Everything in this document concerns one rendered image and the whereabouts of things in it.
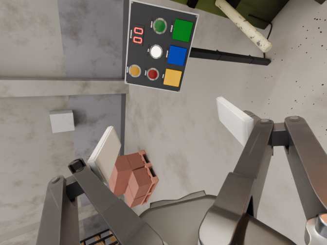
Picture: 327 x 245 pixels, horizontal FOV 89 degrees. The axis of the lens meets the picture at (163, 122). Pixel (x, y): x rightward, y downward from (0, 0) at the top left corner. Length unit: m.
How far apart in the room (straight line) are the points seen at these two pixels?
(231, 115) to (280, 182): 1.61
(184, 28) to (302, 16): 1.03
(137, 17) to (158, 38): 0.11
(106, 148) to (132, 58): 0.67
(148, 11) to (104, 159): 0.69
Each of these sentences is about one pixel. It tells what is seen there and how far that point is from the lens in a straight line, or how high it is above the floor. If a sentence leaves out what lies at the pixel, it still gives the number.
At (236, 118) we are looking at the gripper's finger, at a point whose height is 1.35.
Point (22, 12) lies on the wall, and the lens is 4.04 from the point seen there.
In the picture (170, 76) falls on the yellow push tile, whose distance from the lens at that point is 0.81.
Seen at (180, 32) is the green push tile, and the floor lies 1.02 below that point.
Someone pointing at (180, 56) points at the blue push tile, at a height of 1.00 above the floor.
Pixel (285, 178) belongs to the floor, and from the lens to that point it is 1.73.
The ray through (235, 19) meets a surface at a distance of 1.09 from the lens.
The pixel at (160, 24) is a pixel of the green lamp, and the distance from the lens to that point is 0.79.
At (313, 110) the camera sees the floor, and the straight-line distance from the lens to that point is 1.55.
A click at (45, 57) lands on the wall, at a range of 4.05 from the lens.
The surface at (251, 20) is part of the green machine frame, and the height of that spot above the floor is 0.22.
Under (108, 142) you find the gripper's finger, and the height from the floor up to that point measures 1.44.
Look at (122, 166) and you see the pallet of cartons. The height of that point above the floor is 0.57.
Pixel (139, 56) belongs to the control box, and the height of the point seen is 1.15.
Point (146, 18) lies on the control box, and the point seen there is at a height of 1.14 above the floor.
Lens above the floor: 1.48
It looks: 31 degrees down
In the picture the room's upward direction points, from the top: 98 degrees counter-clockwise
